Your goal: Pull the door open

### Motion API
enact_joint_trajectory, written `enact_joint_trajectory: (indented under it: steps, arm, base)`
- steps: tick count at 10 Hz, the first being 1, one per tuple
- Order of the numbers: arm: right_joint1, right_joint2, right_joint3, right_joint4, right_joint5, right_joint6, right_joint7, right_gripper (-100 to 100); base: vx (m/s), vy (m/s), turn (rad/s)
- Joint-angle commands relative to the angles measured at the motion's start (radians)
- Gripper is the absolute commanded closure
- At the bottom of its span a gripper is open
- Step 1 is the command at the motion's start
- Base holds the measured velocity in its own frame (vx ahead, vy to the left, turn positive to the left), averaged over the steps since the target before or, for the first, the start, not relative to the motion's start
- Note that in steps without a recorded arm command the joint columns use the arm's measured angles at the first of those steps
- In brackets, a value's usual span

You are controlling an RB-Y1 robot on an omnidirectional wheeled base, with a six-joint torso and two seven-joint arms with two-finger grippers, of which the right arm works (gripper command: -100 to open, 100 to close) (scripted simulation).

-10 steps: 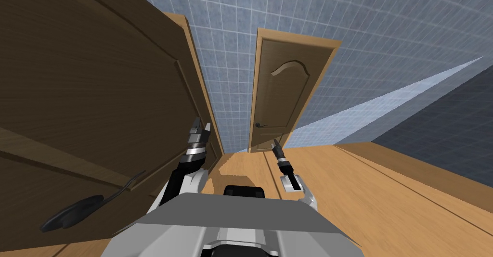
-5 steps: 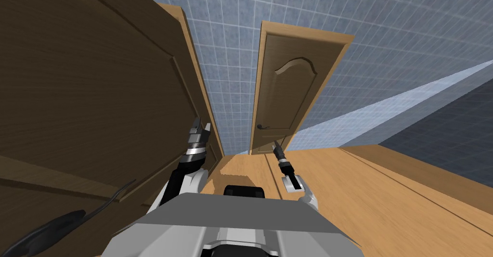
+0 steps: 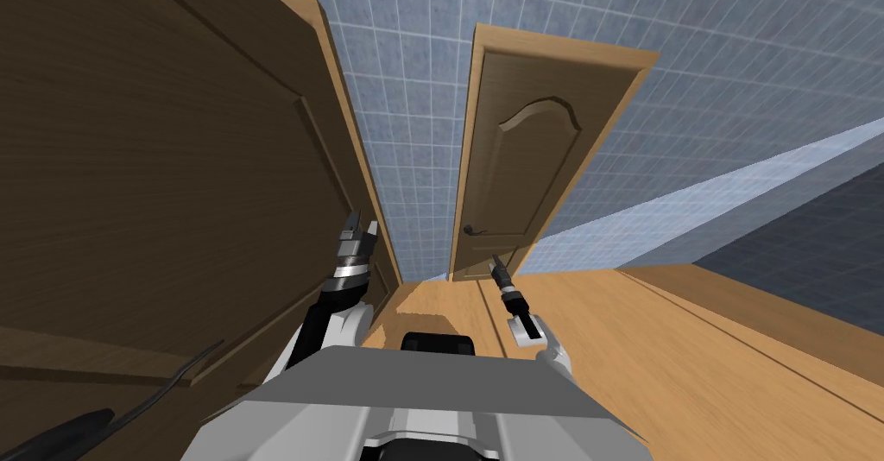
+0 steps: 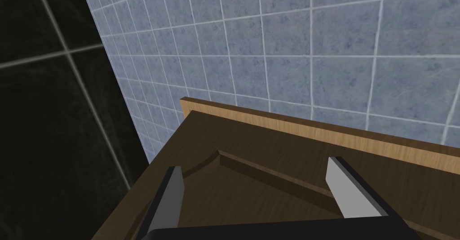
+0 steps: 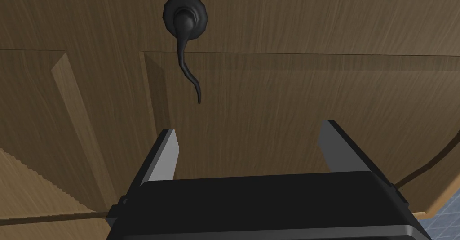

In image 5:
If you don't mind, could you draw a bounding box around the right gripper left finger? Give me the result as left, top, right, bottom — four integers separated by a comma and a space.
132, 128, 180, 192

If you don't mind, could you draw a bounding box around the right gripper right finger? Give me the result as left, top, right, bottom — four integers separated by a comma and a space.
318, 119, 396, 188

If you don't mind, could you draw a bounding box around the brown wooden door leaf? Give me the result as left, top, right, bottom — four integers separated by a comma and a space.
0, 0, 460, 226

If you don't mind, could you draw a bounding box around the black door lever handle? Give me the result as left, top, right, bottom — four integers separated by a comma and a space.
162, 0, 209, 105

